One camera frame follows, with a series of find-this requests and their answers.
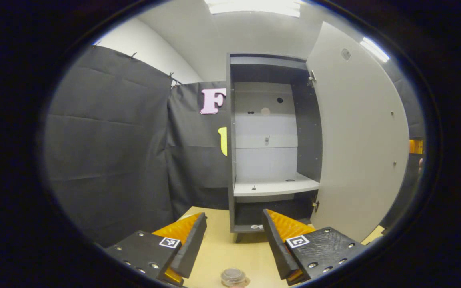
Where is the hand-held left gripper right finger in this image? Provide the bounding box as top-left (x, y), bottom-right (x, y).
top-left (262, 208), bottom-right (369, 286)

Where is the ceiling light panel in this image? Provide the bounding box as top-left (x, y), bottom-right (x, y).
top-left (204, 0), bottom-right (301, 17)
top-left (361, 37), bottom-right (390, 63)

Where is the dark grey cabinet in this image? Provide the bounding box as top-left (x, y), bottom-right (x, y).
top-left (226, 53), bottom-right (323, 244)

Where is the black backdrop cloth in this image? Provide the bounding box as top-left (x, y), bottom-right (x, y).
top-left (44, 45), bottom-right (426, 248)

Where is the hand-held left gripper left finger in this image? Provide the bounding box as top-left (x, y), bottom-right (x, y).
top-left (104, 212), bottom-right (208, 286)

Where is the round beige coaster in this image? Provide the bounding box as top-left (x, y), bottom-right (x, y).
top-left (222, 276), bottom-right (251, 288)

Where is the light grey cabinet door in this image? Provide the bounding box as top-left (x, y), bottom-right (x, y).
top-left (305, 21), bottom-right (411, 243)

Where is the light grey cabinet shelf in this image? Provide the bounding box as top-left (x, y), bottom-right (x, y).
top-left (233, 172), bottom-right (320, 198)

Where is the clear bottle with grey cap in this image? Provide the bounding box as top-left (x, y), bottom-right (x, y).
top-left (220, 267), bottom-right (247, 285)

